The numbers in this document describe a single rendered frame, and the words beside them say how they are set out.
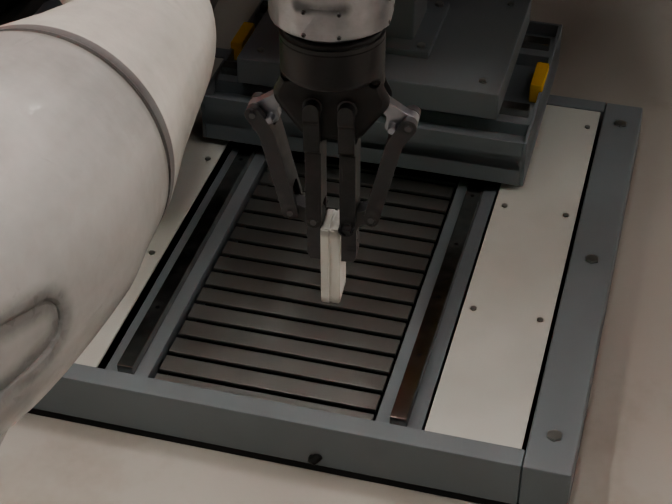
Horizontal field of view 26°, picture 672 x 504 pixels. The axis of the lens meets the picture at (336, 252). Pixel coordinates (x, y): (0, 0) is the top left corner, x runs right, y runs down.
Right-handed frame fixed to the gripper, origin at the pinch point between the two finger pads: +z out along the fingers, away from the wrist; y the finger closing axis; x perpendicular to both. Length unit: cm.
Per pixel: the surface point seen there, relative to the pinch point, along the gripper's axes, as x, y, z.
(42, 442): 39, -45, 62
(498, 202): 89, 9, 53
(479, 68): 102, 4, 37
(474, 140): 92, 4, 44
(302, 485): 37, -11, 63
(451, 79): 98, 0, 37
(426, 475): 38, 5, 60
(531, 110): 101, 12, 43
